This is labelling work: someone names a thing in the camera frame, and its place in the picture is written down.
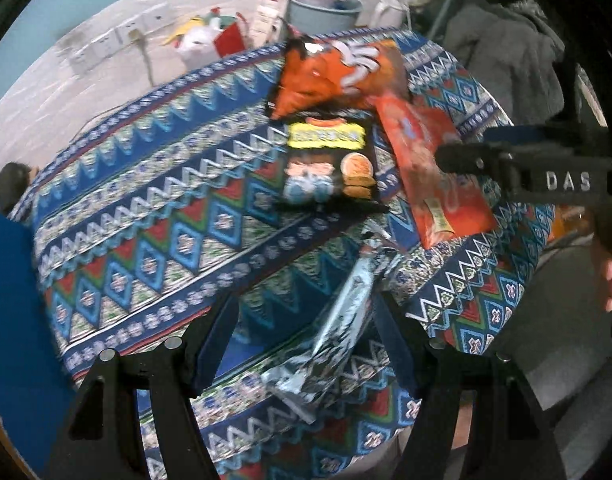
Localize black cartoon snack bag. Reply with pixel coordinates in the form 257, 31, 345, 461
277, 108, 386, 214

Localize cardboard box blue edges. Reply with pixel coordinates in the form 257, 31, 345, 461
0, 214, 75, 477

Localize blue patterned bedspread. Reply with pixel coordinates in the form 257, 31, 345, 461
11, 28, 554, 479

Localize black round speaker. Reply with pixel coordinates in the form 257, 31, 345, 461
0, 162, 34, 216

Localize red orange cracker bag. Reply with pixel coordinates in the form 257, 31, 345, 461
373, 93, 497, 249

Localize white red bag with bananas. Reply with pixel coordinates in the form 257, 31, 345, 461
163, 8, 248, 70

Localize grey clothing pile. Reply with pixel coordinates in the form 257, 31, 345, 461
443, 0, 565, 125

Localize silver foil snack bag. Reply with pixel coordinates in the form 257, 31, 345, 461
262, 226, 406, 425

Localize grey plastic bucket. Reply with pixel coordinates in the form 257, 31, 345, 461
286, 0, 364, 35

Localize orange chips bag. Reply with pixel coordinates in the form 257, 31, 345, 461
266, 36, 409, 119

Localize white wall socket strip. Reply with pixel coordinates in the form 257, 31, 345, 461
67, 2, 175, 76

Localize person's right hand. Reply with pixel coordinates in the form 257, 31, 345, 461
591, 235, 612, 312

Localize white kettle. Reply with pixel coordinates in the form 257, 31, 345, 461
369, 0, 409, 28

